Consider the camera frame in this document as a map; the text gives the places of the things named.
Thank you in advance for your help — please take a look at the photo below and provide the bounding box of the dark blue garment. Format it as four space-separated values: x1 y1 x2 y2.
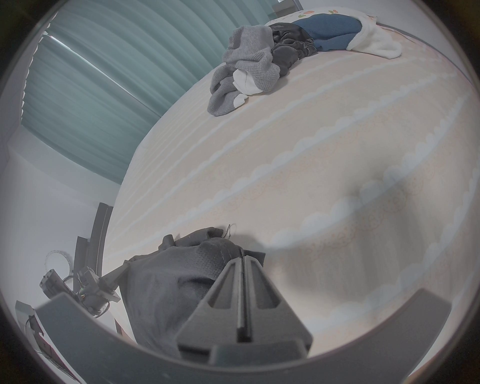
294 13 363 53

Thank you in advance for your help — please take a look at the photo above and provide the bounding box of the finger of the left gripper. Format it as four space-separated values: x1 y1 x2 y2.
100 262 130 288

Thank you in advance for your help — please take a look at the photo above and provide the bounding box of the black garment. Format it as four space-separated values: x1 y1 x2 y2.
270 22 320 78

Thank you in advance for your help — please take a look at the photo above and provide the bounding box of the white printed pillow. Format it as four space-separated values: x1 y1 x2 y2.
264 5 378 27

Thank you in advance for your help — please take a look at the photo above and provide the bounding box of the black T-shirt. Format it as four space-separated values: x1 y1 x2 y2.
120 225 267 353

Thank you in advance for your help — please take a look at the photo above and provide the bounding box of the grey garment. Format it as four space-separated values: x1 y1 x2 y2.
207 25 282 117

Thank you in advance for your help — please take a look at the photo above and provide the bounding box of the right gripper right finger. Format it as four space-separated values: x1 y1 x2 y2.
244 256 313 348

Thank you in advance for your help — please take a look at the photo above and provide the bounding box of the black chest of drawers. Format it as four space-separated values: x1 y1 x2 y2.
73 202 113 278

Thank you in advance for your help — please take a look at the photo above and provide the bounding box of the bed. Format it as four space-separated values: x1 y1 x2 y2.
101 7 480 357

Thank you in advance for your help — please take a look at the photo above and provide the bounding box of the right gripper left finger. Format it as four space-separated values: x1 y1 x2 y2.
176 258 243 354

